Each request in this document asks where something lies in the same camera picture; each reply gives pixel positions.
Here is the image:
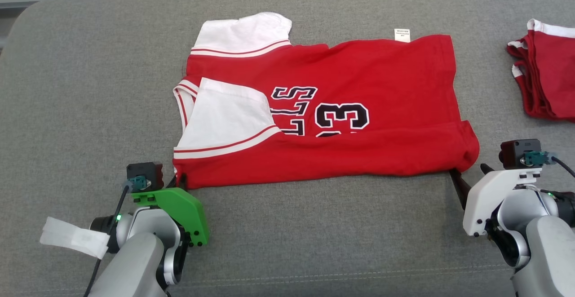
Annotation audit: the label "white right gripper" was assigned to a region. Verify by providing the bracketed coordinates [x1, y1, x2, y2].
[449, 163, 543, 237]

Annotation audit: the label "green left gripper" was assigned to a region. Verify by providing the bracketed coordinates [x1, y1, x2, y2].
[132, 173, 210, 247]

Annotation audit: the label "red shorts with white stripe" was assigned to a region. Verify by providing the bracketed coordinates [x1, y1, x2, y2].
[507, 18, 575, 122]

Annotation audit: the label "red white jersey shirt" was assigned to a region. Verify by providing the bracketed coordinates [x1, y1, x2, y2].
[173, 12, 480, 191]

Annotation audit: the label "white tape flag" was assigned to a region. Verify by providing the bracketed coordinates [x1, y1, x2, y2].
[40, 217, 111, 260]

